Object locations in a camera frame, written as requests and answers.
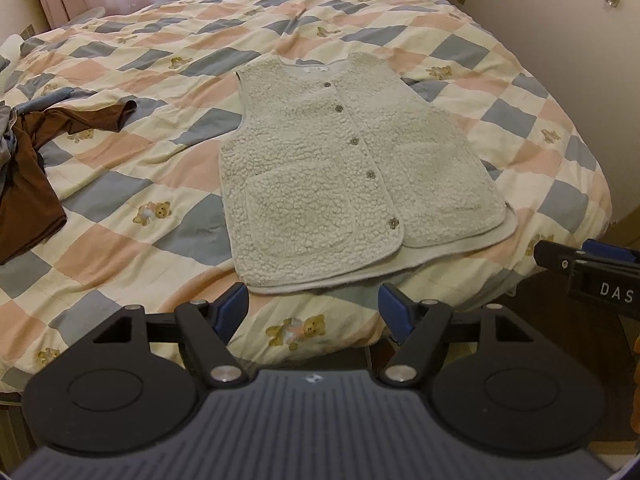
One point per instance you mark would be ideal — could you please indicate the checkered teddy-bear quilt bed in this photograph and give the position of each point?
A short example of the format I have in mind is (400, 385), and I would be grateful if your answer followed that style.
(150, 110)

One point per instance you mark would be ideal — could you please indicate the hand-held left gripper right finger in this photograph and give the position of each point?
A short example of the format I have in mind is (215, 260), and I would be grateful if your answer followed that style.
(395, 312)

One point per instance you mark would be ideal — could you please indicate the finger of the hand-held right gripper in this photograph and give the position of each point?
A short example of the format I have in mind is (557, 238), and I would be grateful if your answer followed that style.
(552, 256)

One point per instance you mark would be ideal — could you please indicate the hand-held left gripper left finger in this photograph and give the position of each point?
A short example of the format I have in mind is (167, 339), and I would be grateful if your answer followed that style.
(231, 312)

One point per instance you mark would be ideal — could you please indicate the cream fleece vest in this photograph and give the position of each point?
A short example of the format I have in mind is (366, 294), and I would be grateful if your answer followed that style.
(320, 170)

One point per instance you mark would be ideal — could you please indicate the grey blue garment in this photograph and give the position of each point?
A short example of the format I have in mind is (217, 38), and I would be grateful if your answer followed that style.
(10, 125)

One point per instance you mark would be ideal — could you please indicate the brown shirt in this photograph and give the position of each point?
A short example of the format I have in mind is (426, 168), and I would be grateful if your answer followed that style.
(30, 185)

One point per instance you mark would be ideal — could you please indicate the white pillow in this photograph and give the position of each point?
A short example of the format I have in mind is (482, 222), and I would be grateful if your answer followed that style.
(10, 55)

